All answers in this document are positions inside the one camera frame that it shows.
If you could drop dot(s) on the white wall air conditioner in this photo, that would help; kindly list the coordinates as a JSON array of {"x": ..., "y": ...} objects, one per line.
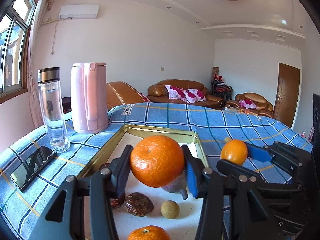
[{"x": 79, "y": 11}]

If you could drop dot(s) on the gold metal tin tray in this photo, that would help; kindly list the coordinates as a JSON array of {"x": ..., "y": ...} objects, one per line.
[{"x": 182, "y": 227}]

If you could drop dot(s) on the stack of dark chairs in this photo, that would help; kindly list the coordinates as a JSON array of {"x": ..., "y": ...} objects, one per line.
[{"x": 220, "y": 88}]

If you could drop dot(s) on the blue plaid tablecloth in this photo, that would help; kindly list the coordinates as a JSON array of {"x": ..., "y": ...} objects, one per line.
[{"x": 20, "y": 210}]

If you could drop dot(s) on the purple passion fruit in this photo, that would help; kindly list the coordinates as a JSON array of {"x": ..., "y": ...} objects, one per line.
[{"x": 179, "y": 185}]

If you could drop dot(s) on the coffee table with snacks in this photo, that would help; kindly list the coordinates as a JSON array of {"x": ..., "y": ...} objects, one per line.
[{"x": 241, "y": 110}]

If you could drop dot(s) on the orange tangerine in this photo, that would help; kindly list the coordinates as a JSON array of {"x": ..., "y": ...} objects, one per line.
[
  {"x": 157, "y": 160},
  {"x": 150, "y": 232}
]

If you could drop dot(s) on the brown leather three-seat sofa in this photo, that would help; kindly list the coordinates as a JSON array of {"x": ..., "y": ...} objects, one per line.
[{"x": 159, "y": 93}]

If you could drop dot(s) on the black smartphone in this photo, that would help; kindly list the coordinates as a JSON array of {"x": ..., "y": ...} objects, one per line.
[{"x": 26, "y": 172}]

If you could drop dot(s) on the pink floral cushion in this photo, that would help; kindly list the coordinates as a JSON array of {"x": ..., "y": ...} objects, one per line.
[
  {"x": 175, "y": 93},
  {"x": 194, "y": 95},
  {"x": 247, "y": 104}
]

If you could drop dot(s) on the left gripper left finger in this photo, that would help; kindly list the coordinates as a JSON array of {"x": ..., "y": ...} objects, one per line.
[{"x": 120, "y": 170}]

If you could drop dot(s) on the pink curtain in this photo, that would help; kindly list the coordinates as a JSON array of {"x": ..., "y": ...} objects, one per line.
[{"x": 41, "y": 7}]

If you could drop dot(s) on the brown leather armchair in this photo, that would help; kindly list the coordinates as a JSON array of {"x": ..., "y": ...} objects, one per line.
[
  {"x": 120, "y": 93},
  {"x": 265, "y": 108}
]

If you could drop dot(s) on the window with frame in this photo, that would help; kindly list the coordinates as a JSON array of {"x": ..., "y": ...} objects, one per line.
[{"x": 15, "y": 29}]

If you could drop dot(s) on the clear glass water bottle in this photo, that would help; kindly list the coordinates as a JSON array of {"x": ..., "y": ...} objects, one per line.
[{"x": 52, "y": 109}]

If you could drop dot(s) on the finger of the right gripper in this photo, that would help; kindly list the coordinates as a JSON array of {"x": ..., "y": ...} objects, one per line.
[
  {"x": 282, "y": 155},
  {"x": 231, "y": 169}
]

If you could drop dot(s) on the brown wooden door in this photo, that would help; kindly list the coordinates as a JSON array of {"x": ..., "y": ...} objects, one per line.
[{"x": 287, "y": 94}]

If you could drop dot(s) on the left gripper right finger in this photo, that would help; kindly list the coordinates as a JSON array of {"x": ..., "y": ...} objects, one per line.
[{"x": 193, "y": 170}]

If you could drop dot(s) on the pink electric kettle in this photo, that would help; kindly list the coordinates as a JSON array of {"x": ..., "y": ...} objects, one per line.
[{"x": 88, "y": 97}]

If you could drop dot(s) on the small orange kumquat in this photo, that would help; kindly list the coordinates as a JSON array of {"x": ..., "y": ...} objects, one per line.
[{"x": 235, "y": 151}]

